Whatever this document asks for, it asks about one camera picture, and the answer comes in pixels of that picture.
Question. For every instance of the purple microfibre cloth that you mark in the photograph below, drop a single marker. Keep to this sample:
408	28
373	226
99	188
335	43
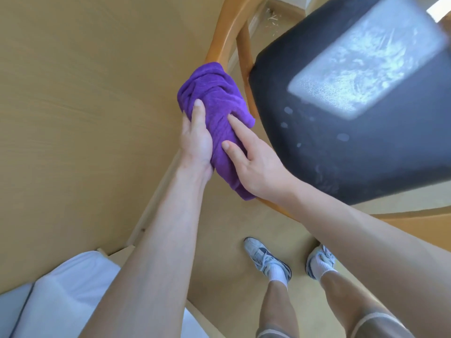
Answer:
215	102

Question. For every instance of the person's right white sneaker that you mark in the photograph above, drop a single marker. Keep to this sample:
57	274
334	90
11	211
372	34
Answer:
319	258

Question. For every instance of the person's right forearm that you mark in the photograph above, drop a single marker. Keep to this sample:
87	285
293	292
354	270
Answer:
373	260

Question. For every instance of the person's leg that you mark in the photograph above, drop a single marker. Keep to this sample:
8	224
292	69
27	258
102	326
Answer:
352	302
278	306

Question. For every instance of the person's left white sneaker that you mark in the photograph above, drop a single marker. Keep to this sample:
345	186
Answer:
264	255

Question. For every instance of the person's right hand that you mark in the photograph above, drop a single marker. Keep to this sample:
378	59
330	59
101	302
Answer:
257	165

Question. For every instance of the wooden chair with black seat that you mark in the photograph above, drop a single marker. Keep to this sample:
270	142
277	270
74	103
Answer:
352	119

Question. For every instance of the person's right white sock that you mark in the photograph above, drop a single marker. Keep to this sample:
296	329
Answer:
324	267

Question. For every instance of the person's khaki shorts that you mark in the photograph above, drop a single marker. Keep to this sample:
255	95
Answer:
373	325

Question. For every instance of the person's left leg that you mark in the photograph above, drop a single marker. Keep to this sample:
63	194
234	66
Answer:
278	306

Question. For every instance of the person's left forearm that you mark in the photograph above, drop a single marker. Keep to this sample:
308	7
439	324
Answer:
148	260

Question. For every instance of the person's white sneaker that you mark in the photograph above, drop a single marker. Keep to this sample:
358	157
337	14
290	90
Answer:
264	255
319	258

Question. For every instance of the person's right leg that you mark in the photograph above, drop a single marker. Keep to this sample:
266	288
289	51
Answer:
352	302

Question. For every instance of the person's left hand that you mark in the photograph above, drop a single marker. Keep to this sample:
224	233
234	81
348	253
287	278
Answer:
195	140

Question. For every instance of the person's white sock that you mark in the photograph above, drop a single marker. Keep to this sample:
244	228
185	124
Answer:
278	272
324	267

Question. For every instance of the person's left white sock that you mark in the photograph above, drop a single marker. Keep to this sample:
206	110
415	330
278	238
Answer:
278	272

